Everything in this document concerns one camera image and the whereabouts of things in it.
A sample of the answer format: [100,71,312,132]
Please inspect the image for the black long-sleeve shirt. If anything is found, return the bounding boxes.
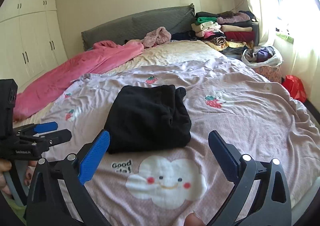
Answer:
[104,85,191,154]

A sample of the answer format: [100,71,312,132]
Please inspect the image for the white bag of clothes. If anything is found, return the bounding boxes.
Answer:
[241,46,283,68]

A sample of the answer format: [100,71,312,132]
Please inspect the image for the stack of folded clothes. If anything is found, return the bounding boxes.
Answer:
[191,10,259,51]

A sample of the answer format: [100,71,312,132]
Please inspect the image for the left hand, red nails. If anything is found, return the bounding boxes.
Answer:
[0,159,38,196]

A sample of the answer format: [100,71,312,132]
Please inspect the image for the right hand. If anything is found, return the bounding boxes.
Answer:
[184,212,206,226]

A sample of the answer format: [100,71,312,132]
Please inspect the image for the white wardrobe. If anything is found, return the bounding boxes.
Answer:
[1,0,67,89]

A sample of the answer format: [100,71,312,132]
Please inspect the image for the floral storage box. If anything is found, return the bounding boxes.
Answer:
[254,66,282,84]

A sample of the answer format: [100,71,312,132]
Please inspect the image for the pink plush blanket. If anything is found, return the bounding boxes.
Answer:
[13,40,144,121]

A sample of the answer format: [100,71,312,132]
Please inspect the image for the red plastic bag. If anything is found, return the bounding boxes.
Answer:
[282,75,307,103]

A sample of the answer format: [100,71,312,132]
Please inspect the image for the dark navy garment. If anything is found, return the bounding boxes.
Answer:
[171,30,197,41]

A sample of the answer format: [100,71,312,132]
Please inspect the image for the pink fuzzy garment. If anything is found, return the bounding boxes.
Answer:
[141,27,171,48]

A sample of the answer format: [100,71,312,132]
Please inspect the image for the grey quilted headboard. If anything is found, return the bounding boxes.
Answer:
[81,4,195,50]

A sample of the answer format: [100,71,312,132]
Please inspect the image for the white curtain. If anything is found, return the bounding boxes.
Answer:
[247,0,319,108]

